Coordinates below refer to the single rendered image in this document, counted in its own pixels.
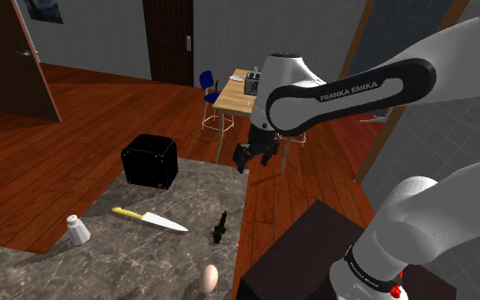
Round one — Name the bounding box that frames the white salt shaker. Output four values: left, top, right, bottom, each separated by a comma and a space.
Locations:
65, 214, 92, 246

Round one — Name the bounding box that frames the yellow handled kitchen knife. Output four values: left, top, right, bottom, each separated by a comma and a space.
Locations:
111, 206, 190, 234

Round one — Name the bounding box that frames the blue wall picture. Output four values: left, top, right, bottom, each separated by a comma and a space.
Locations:
23, 0, 65, 25

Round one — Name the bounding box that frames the small black pepper mill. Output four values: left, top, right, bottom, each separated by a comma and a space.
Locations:
210, 210, 229, 245

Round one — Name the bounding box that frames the beige egg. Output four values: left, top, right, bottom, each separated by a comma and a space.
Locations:
199, 263, 220, 295

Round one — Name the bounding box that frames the black cube appliance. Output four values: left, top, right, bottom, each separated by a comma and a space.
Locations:
120, 133, 180, 191

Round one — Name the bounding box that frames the light wooden table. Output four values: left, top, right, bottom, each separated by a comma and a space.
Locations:
211, 67, 294, 176

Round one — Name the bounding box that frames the blue chair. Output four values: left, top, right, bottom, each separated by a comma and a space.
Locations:
199, 70, 235, 134

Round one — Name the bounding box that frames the dark brown closed door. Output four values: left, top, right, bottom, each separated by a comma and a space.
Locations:
142, 0, 195, 88

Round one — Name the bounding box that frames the dark brown open door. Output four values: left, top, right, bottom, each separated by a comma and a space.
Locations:
0, 0, 63, 124

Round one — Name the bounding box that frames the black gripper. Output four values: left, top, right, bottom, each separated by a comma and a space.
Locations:
232, 124, 281, 175

